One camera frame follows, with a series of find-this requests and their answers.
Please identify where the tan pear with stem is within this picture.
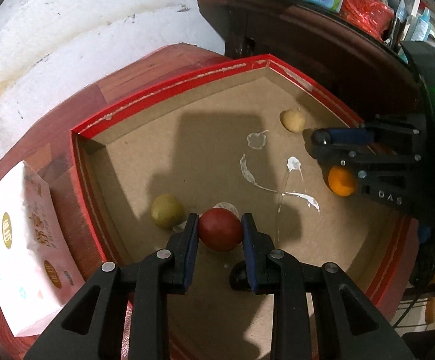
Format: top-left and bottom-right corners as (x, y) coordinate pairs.
(280, 107), (306, 133)

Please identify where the red cardboard box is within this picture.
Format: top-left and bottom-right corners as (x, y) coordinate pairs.
(70, 54), (413, 360)

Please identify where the dark plum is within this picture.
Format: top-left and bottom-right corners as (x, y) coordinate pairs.
(228, 262), (255, 292)

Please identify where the orange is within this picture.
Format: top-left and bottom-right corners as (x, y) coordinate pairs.
(328, 166), (358, 198)

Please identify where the white pink tissue pack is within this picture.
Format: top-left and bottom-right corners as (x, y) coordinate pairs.
(0, 160), (87, 337)

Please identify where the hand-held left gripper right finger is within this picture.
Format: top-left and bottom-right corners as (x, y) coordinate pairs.
(241, 213), (415, 360)

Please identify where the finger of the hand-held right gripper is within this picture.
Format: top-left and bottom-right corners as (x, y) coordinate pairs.
(311, 114), (428, 148)
(311, 146), (426, 196)

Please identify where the smooth greenish-tan pear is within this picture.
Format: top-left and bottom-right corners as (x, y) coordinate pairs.
(151, 194), (185, 229)

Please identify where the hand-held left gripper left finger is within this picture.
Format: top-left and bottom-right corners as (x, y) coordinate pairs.
(22, 213), (200, 360)

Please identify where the red tomato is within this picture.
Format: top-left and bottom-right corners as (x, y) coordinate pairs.
(197, 208), (244, 253)

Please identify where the red plastic bag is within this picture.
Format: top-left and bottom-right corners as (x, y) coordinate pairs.
(339, 0), (395, 42)

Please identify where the dark wooden cabinet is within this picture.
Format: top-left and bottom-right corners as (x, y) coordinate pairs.
(196, 0), (424, 128)

